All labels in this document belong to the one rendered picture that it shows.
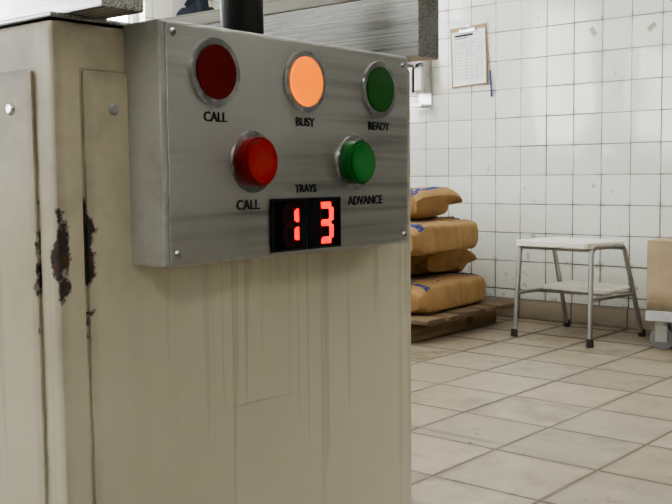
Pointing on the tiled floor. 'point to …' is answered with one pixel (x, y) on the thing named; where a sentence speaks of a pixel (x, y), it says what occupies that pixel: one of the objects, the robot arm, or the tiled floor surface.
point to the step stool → (578, 281)
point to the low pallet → (455, 319)
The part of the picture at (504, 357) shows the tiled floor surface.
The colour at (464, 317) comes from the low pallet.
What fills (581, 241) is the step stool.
